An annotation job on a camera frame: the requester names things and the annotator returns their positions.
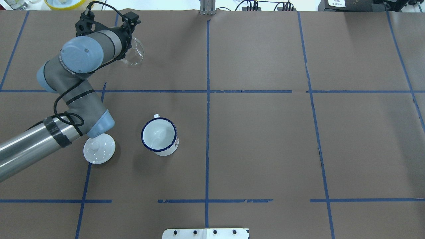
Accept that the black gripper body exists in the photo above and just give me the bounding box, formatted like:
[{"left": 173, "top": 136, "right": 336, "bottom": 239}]
[{"left": 116, "top": 12, "right": 141, "bottom": 57}]

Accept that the clear glass funnel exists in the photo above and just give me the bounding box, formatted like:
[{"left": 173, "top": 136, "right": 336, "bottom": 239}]
[{"left": 120, "top": 37, "right": 145, "bottom": 66}]

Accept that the white ceramic lid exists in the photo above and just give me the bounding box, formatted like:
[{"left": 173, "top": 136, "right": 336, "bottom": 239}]
[{"left": 83, "top": 133, "right": 116, "bottom": 164}]

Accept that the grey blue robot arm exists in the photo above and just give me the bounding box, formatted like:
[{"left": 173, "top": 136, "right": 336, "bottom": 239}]
[{"left": 0, "top": 8, "right": 141, "bottom": 181}]

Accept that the yellow rimmed bowl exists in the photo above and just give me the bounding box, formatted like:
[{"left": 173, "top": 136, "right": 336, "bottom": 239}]
[{"left": 44, "top": 0, "right": 91, "bottom": 11}]

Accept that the left black connector block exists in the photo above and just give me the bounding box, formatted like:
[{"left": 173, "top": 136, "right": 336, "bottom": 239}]
[{"left": 238, "top": 0, "right": 261, "bottom": 12}]

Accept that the black connector block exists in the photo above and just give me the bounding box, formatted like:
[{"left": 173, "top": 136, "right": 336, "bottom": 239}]
[
  {"left": 238, "top": 0, "right": 261, "bottom": 12},
  {"left": 274, "top": 1, "right": 296, "bottom": 12}
]

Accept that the white enamel mug blue rim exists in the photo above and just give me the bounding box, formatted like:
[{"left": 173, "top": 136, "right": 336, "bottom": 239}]
[{"left": 141, "top": 114, "right": 179, "bottom": 156}]

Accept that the right black connector block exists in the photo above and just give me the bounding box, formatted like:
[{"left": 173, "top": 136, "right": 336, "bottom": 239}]
[{"left": 274, "top": 1, "right": 296, "bottom": 12}]

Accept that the black device with label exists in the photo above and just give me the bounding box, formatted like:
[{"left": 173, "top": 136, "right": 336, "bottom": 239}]
[{"left": 317, "top": 0, "right": 387, "bottom": 12}]

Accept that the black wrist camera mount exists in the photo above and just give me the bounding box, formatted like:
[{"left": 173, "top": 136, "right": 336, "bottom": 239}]
[{"left": 75, "top": 9, "right": 96, "bottom": 37}]

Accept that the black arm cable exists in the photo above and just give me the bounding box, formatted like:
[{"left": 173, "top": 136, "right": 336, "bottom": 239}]
[{"left": 25, "top": 1, "right": 131, "bottom": 131}]

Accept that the grey aluminium post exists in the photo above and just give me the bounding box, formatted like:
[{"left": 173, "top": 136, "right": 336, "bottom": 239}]
[{"left": 199, "top": 0, "right": 216, "bottom": 15}]

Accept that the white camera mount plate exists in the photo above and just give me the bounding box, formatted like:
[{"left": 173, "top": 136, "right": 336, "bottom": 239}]
[{"left": 162, "top": 228, "right": 250, "bottom": 239}]

